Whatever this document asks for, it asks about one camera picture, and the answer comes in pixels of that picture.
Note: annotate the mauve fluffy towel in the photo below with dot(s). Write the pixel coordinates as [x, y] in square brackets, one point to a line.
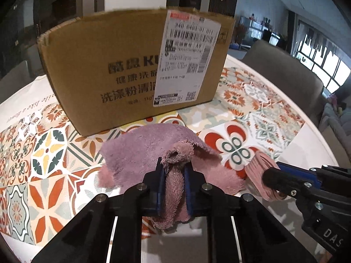
[170, 164]

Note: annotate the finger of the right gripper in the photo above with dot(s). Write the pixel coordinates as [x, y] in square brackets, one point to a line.
[283, 182]
[297, 171]

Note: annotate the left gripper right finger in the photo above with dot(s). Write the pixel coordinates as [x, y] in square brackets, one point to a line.
[193, 182]

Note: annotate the pink fluffy soft item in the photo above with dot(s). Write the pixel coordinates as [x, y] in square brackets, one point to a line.
[254, 171]

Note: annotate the brown cardboard box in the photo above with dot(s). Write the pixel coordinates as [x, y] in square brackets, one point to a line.
[116, 67]

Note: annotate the grey dining chair right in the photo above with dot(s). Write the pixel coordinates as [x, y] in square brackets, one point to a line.
[300, 84]

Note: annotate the patterned tile table runner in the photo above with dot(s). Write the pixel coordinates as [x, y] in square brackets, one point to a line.
[49, 171]

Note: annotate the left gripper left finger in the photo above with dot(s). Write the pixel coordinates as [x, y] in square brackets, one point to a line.
[155, 182]

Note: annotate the grey dining chair left side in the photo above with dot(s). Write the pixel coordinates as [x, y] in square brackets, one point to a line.
[15, 80]

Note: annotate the grey dining chair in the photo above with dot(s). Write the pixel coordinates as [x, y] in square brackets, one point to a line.
[300, 84]
[15, 80]

